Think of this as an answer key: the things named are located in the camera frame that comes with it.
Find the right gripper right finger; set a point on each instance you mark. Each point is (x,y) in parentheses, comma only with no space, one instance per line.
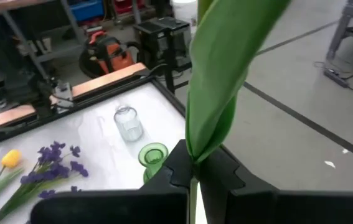
(288,208)

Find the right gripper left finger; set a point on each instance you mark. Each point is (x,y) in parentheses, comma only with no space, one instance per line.
(117,208)

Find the purple artificial flower sprig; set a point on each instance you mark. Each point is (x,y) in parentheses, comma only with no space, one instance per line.
(50,155)

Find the yellow artificial tulip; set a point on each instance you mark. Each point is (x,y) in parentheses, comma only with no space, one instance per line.
(11,158)

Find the red artificial tulip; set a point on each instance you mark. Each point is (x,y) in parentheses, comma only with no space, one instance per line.
(223,62)

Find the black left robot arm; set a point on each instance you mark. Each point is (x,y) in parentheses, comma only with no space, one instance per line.
(36,87)

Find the green glass vase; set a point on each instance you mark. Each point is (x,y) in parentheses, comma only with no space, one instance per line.
(152,155)

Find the clear ribbed glass vase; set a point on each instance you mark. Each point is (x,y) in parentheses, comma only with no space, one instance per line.
(128,124)

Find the light wooden side board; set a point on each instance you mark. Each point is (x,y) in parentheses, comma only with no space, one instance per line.
(107,79)

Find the black power strip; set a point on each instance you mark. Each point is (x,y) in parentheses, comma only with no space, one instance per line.
(335,77)

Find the orange and black shop vacuum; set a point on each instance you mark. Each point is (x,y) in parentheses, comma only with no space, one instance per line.
(114,53)

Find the black computer tower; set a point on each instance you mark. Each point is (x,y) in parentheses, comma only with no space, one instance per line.
(179,37)
(151,37)

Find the blue storage bin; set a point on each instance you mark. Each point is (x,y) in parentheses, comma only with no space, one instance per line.
(86,9)

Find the red storage bin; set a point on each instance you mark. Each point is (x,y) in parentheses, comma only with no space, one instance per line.
(126,5)

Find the white bucket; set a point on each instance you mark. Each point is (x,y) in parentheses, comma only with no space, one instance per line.
(184,9)

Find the grey metal workbench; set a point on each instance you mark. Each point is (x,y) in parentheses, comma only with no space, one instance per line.
(14,4)

